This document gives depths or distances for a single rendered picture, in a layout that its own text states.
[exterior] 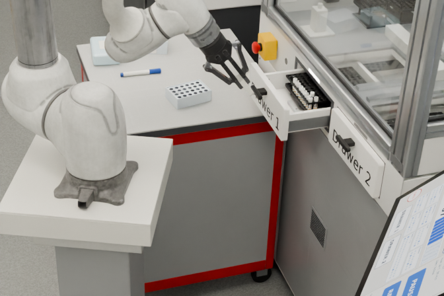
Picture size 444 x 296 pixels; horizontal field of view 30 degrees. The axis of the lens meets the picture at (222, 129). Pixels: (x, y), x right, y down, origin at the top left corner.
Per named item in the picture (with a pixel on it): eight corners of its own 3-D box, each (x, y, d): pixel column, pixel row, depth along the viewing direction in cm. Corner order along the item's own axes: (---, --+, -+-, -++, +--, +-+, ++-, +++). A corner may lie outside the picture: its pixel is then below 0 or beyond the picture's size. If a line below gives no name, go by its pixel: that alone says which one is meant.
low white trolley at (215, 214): (118, 319, 288) (110, 135, 247) (87, 212, 337) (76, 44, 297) (275, 287, 304) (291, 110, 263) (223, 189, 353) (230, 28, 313)
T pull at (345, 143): (346, 153, 218) (347, 148, 218) (334, 138, 224) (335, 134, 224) (359, 151, 219) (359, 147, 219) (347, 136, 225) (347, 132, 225)
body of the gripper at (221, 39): (199, 52, 225) (217, 74, 231) (224, 34, 225) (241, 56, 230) (191, 40, 231) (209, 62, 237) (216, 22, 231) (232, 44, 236)
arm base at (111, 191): (47, 207, 206) (45, 189, 203) (73, 157, 224) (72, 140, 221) (118, 216, 204) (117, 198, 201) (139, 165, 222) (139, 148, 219)
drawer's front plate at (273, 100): (281, 142, 237) (284, 109, 231) (248, 92, 260) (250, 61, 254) (287, 141, 237) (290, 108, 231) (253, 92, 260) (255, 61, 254)
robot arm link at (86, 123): (93, 189, 203) (88, 113, 191) (45, 160, 213) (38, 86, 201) (141, 162, 213) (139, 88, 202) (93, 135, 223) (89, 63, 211)
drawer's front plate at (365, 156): (372, 199, 215) (378, 164, 209) (328, 140, 238) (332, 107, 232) (379, 198, 216) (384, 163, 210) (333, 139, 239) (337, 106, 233)
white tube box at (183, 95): (177, 109, 261) (177, 99, 259) (165, 97, 267) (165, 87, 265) (211, 100, 267) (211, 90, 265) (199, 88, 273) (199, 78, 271)
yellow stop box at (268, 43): (261, 61, 273) (263, 41, 270) (254, 51, 279) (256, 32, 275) (276, 59, 275) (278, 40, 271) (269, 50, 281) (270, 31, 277)
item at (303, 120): (285, 133, 238) (287, 115, 234) (256, 90, 258) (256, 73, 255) (409, 115, 249) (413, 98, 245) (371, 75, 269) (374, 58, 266)
